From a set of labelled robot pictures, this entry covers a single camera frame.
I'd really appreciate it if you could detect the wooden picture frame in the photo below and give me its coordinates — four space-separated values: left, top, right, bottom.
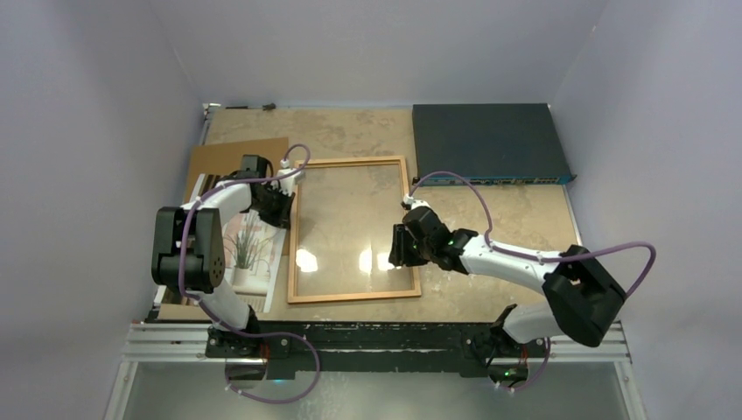
286 155 423 305

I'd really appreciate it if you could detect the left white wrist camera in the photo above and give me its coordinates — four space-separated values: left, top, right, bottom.
276 159 305 193

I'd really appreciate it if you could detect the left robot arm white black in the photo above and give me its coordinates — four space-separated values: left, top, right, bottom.
151 155 304 358

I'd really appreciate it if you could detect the purple cable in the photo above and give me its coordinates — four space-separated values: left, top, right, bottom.
402 170 659 394
178 143 322 406

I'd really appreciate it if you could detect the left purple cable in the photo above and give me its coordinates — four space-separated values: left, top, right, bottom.
178 143 322 406

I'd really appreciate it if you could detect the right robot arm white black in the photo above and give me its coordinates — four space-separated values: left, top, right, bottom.
388 206 627 356

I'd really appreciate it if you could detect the plant photo print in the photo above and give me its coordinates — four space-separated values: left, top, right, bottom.
157 176 289 305

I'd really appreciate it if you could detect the brown cardboard backing board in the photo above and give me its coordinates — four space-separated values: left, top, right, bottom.
184 136 291 256

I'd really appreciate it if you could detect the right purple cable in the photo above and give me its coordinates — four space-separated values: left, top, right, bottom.
402 170 659 394

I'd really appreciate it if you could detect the aluminium rail base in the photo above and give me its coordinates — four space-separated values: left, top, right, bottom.
122 322 631 362

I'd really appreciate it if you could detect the dark blue network switch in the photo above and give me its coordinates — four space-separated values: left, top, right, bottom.
411 103 576 186

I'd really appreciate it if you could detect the clear acrylic sheet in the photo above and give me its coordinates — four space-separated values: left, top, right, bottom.
294 163 417 298

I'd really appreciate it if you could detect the black mounting plate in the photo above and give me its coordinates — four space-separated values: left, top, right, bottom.
205 320 546 380

